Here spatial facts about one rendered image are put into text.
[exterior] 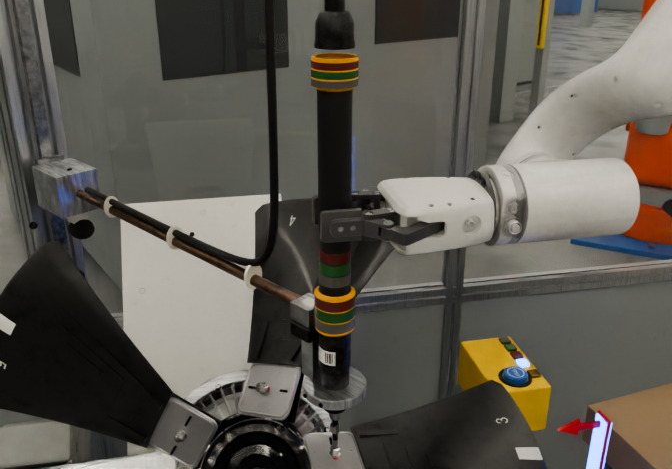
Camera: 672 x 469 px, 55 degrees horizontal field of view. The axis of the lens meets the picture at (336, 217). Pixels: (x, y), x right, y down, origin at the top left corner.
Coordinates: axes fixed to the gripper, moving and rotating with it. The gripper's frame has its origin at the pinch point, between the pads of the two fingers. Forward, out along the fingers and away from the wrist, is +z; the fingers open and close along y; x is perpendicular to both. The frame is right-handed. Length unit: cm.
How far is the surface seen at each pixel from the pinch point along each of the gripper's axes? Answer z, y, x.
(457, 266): -44, 70, -44
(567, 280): -73, 70, -50
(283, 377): 5.3, 5.0, -22.0
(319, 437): 1.3, 3.5, -30.2
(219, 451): 13.2, -3.4, -24.3
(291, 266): 2.6, 16.2, -13.1
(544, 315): -68, 70, -60
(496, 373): -33, 27, -42
